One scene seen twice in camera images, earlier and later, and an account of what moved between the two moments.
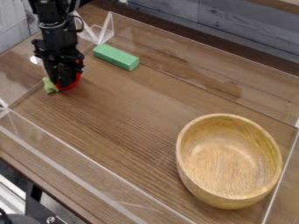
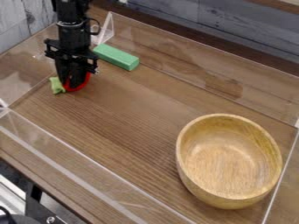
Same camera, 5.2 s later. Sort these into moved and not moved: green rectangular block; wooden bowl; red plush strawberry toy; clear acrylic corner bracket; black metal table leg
Moved: red plush strawberry toy
Not moved: clear acrylic corner bracket; wooden bowl; black metal table leg; green rectangular block
